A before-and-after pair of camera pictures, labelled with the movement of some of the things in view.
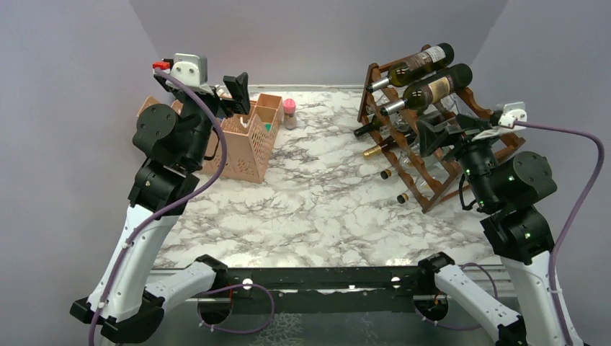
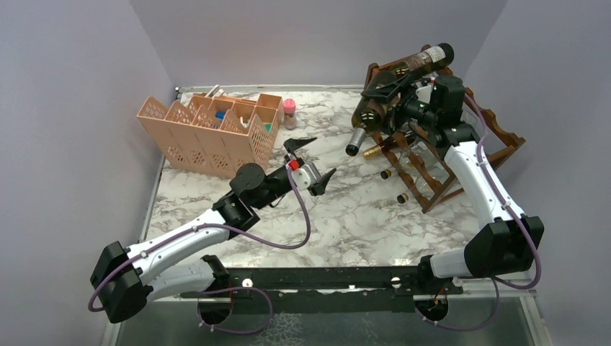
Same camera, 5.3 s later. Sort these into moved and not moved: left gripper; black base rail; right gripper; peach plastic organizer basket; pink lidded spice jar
Moved: right gripper; left gripper
Not moved: pink lidded spice jar; black base rail; peach plastic organizer basket
